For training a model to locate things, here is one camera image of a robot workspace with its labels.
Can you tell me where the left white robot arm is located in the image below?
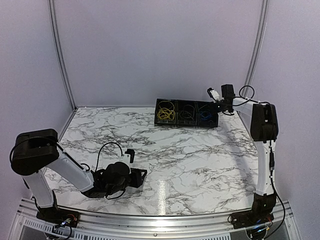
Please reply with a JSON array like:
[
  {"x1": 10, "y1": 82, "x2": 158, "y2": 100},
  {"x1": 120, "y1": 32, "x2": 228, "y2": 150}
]
[{"x1": 9, "y1": 128, "x2": 148, "y2": 223}]

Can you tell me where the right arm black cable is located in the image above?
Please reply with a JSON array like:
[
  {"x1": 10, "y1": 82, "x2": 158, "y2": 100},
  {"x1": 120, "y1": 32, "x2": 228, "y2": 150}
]
[{"x1": 223, "y1": 85, "x2": 286, "y2": 226}]

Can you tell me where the black compartment tray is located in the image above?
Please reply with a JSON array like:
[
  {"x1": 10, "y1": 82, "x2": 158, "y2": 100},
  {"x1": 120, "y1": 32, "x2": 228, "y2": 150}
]
[{"x1": 154, "y1": 98, "x2": 219, "y2": 129}]

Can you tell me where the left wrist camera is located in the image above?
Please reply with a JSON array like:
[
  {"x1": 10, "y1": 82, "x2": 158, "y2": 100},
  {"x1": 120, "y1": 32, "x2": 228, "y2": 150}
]
[{"x1": 121, "y1": 148, "x2": 135, "y2": 165}]

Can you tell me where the right aluminium frame post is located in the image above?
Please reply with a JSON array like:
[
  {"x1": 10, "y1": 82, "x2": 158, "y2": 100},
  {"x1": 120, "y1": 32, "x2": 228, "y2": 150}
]
[{"x1": 244, "y1": 0, "x2": 270, "y2": 86}]

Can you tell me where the aluminium front rail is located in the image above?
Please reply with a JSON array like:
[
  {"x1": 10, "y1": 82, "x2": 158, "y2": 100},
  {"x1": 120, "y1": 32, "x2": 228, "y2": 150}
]
[{"x1": 9, "y1": 198, "x2": 300, "y2": 240}]

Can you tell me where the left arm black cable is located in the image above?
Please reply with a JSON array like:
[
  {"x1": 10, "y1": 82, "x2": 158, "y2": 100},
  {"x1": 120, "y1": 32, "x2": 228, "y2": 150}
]
[{"x1": 94, "y1": 141, "x2": 127, "y2": 200}]

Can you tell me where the dark grey wire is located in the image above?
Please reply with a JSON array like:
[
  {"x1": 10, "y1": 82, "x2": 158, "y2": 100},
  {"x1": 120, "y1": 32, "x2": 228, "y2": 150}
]
[
  {"x1": 178, "y1": 103, "x2": 196, "y2": 122},
  {"x1": 178, "y1": 109, "x2": 195, "y2": 122}
]

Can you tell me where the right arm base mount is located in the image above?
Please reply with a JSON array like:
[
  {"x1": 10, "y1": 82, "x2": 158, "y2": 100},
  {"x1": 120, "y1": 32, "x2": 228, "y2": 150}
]
[{"x1": 227, "y1": 194, "x2": 276, "y2": 229}]

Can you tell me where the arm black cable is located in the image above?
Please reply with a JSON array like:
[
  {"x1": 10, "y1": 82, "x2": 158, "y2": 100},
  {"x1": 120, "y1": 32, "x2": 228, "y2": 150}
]
[
  {"x1": 94, "y1": 141, "x2": 127, "y2": 200},
  {"x1": 223, "y1": 85, "x2": 286, "y2": 226}
]

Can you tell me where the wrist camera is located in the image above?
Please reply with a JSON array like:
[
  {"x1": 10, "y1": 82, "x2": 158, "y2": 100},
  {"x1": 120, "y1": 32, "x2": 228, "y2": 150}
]
[
  {"x1": 207, "y1": 87, "x2": 221, "y2": 103},
  {"x1": 121, "y1": 148, "x2": 135, "y2": 165}
]

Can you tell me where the left aluminium frame post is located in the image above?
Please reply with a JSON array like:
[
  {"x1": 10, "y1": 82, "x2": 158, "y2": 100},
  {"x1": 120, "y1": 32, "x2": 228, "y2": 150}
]
[{"x1": 47, "y1": 0, "x2": 77, "y2": 112}]

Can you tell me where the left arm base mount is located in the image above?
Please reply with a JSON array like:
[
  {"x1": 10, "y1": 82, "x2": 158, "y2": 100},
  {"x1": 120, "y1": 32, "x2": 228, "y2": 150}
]
[{"x1": 34, "y1": 192, "x2": 80, "y2": 228}]

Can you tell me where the yellow wire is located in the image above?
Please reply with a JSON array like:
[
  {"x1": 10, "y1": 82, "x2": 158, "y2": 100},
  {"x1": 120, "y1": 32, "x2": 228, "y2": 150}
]
[{"x1": 156, "y1": 100, "x2": 176, "y2": 122}]

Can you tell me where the aluminium frame post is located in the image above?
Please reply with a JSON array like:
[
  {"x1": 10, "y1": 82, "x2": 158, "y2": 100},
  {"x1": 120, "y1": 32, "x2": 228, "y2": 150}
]
[
  {"x1": 244, "y1": 0, "x2": 270, "y2": 86},
  {"x1": 47, "y1": 0, "x2": 77, "y2": 112}
]

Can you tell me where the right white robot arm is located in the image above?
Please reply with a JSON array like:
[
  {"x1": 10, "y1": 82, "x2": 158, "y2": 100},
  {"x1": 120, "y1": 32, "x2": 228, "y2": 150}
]
[{"x1": 207, "y1": 84, "x2": 279, "y2": 224}]

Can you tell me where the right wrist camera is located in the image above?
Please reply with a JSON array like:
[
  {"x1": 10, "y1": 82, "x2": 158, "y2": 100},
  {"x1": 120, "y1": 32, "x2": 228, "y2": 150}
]
[{"x1": 207, "y1": 87, "x2": 221, "y2": 103}]

